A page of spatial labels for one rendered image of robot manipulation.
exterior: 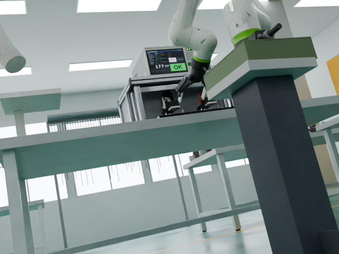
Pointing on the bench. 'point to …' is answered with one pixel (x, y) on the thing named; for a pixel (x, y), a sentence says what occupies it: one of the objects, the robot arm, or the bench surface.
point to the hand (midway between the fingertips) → (191, 98)
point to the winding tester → (142, 64)
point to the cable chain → (168, 94)
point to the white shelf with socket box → (29, 104)
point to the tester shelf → (159, 80)
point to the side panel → (125, 111)
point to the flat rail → (167, 87)
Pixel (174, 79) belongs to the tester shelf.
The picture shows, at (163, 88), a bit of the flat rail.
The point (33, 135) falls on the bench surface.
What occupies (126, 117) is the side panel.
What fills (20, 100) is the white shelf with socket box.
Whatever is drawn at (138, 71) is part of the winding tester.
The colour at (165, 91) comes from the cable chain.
